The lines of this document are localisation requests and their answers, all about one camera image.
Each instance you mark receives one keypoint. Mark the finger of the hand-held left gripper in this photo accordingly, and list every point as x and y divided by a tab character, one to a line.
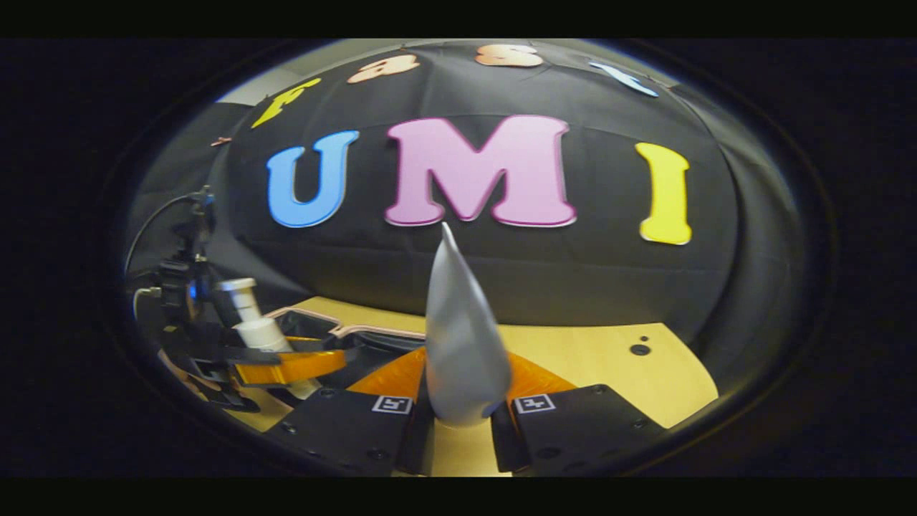
294	365
302	339

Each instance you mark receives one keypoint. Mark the white pump bottle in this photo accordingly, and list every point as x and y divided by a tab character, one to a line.
259	331

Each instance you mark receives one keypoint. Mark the black backdrop cloth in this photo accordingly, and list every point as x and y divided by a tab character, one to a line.
573	272

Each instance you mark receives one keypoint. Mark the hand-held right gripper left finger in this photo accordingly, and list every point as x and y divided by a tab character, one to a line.
344	430

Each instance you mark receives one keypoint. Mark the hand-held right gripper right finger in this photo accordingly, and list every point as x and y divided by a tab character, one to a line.
580	430

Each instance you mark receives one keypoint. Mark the pink suitcase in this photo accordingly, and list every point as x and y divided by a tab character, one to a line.
380	337

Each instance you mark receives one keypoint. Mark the white squeeze tube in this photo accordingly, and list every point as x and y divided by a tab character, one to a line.
462	344

